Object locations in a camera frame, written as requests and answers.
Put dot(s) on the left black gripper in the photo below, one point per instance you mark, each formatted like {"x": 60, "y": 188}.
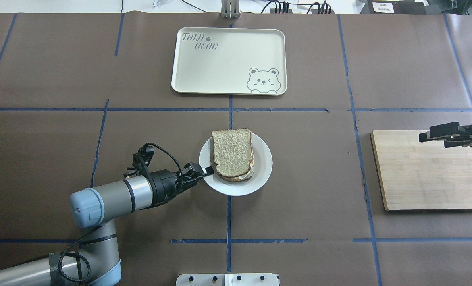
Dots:
{"x": 163, "y": 184}

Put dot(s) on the white round plate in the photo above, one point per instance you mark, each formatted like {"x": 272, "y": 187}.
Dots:
{"x": 263, "y": 166}

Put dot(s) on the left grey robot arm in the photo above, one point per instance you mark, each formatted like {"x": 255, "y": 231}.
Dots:
{"x": 94, "y": 258}

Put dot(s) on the wooden cutting board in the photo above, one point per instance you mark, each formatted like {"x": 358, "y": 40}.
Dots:
{"x": 421, "y": 176}

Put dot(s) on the cream bear tray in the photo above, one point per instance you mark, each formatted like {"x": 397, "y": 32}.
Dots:
{"x": 232, "y": 61}

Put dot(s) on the black power strip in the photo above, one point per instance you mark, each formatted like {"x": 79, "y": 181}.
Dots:
{"x": 315, "y": 9}

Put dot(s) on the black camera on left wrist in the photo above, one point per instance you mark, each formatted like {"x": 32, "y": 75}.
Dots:
{"x": 142, "y": 159}

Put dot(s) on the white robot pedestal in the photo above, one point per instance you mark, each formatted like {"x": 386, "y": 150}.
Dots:
{"x": 229, "y": 279}

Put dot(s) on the aluminium frame post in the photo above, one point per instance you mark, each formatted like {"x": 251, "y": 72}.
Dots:
{"x": 230, "y": 9}

